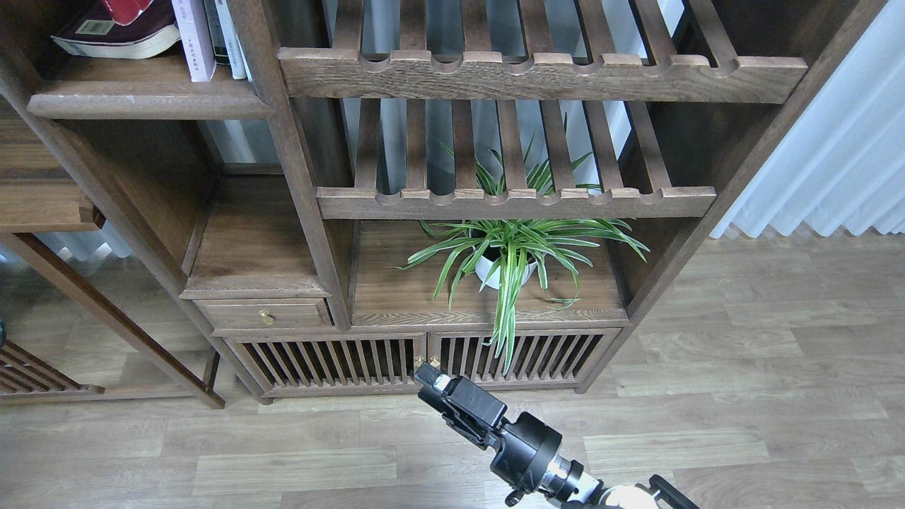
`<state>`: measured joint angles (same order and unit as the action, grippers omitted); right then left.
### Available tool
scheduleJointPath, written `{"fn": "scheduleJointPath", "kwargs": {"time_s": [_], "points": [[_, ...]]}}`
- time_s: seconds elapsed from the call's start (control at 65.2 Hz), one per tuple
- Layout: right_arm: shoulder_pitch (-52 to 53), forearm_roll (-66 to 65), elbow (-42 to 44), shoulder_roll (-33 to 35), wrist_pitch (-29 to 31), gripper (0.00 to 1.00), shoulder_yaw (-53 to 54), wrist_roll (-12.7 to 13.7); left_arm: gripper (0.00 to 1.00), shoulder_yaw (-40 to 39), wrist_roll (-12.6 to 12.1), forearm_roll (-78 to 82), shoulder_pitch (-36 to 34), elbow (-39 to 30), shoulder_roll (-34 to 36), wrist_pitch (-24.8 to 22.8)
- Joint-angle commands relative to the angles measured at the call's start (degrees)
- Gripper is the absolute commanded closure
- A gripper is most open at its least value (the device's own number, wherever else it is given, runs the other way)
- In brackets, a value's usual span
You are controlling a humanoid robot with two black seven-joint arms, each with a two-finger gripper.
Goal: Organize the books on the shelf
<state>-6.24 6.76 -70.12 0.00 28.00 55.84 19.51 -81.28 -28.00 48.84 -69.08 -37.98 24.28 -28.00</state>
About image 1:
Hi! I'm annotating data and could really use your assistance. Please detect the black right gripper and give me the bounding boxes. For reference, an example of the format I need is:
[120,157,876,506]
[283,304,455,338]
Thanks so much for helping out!
[414,363,602,507]

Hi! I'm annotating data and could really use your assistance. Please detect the pale lilac book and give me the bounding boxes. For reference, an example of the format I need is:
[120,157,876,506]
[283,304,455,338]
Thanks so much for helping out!
[171,0,216,83]

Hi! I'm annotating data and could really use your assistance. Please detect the red cover book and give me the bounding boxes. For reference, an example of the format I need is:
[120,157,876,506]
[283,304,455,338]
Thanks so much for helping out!
[100,0,154,26]

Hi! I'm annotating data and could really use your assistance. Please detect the maroon book white characters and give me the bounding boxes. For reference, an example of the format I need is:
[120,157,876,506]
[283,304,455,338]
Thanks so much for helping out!
[51,1,180,60]

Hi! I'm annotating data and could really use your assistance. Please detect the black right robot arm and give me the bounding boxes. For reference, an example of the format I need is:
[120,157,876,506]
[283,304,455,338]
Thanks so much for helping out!
[414,363,696,508]

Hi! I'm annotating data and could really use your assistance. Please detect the white plant pot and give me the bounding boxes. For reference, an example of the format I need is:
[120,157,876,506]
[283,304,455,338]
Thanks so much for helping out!
[474,247,539,290]

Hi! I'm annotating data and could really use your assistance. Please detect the green spider plant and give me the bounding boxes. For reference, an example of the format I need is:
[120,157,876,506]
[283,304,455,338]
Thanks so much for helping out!
[393,113,650,375]

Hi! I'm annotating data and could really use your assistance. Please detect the brass drawer knob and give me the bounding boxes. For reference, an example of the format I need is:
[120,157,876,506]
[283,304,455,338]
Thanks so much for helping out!
[259,310,275,327]

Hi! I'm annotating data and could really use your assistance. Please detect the dark wooden bookshelf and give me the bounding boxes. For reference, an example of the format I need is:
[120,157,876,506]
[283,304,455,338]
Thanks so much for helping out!
[2,1,889,402]

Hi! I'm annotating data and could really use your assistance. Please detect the white thin book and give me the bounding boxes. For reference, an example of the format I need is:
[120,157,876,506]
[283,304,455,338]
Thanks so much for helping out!
[214,0,252,81]

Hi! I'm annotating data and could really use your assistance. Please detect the green spine book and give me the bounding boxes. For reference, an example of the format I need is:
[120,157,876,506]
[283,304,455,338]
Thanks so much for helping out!
[204,0,230,66]

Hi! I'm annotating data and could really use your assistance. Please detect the wooden side rack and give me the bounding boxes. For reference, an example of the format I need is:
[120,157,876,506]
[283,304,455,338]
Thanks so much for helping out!
[1,341,105,402]

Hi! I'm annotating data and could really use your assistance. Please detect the white pleated curtain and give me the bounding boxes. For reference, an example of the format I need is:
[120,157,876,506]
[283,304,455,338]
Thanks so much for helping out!
[711,1,904,238]

